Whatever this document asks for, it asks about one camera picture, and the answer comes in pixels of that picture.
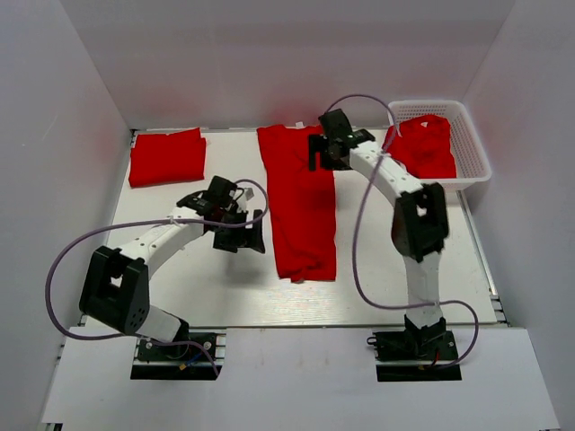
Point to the folded red t shirt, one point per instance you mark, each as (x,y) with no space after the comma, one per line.
(158,159)

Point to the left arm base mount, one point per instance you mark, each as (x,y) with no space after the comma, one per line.
(180,363)

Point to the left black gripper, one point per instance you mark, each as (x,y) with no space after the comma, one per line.
(252,237)

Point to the red t shirts in basket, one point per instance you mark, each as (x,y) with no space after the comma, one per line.
(423,146)

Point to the red t shirt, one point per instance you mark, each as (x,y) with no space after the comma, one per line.
(302,205)
(158,159)

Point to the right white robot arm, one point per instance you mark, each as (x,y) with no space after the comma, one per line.
(419,229)

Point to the white plastic basket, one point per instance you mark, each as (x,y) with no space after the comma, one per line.
(472,164)

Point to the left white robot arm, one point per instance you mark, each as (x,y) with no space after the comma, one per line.
(116,290)

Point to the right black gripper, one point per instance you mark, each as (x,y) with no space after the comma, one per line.
(316,144)

